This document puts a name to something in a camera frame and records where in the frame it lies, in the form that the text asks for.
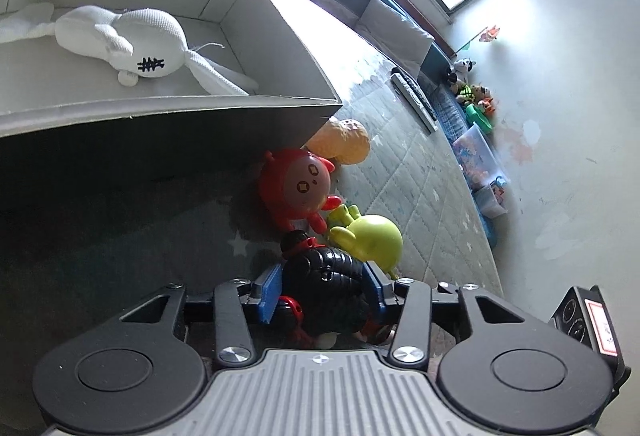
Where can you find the white plush rabbit toy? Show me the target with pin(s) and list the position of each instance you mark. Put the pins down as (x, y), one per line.
(144, 43)

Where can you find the grey quilted star tablecloth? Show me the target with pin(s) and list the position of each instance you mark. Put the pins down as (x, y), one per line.
(73, 255)

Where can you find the grey remote control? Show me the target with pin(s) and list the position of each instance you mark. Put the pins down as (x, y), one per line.
(416, 104)

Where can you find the green round figure toy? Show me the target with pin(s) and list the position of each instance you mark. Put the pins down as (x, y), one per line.
(367, 237)

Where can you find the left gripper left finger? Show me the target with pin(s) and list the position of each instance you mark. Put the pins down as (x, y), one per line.
(239, 303)

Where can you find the clear plastic toy bin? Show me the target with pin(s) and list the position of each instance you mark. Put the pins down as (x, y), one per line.
(482, 172)

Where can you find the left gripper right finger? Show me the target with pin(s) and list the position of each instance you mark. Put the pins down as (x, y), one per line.
(406, 305)

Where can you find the red round figure toy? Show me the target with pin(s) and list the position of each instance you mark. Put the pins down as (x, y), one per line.
(295, 184)

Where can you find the black haired red doll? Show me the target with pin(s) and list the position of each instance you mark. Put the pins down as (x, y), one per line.
(326, 286)

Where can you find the pile of small toys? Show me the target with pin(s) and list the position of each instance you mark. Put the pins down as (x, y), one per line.
(475, 99)

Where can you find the blue sofa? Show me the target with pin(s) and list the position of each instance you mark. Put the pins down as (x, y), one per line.
(390, 29)

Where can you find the grey cardboard storage box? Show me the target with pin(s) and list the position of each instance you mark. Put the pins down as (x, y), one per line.
(66, 118)

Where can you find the orange peanut squishy toy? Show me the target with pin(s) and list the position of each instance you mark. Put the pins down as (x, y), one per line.
(346, 141)

